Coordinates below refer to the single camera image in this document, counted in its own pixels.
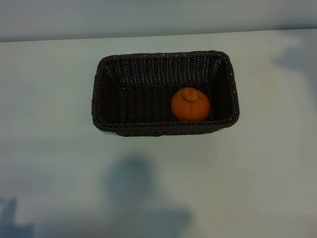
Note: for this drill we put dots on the dark brown woven basket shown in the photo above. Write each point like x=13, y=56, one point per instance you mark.
x=138, y=106

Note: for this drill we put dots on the orange fruit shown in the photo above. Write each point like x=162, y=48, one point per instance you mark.
x=190, y=109

